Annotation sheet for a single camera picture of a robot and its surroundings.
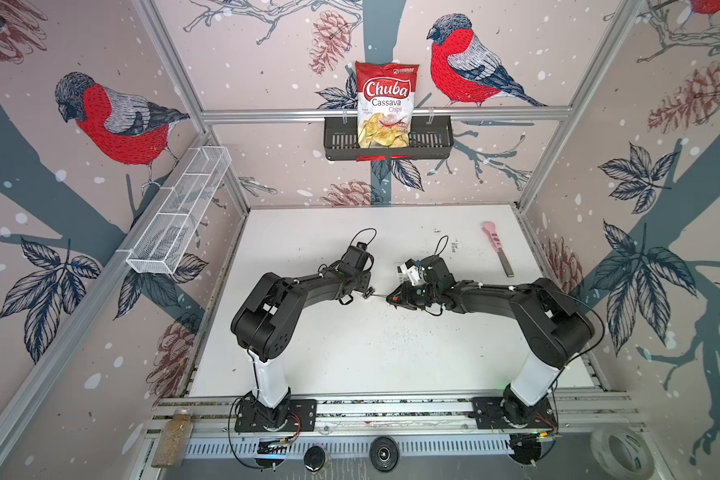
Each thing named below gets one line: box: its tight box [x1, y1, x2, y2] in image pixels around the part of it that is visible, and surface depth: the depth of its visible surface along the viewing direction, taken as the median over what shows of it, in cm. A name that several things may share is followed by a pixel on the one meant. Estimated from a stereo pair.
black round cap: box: [304, 445, 325, 472], surface depth 61 cm
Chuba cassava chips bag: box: [355, 61, 419, 149], surface depth 86 cm
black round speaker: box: [369, 436, 399, 472], surface depth 61 cm
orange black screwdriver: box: [364, 288, 398, 301], surface depth 97 cm
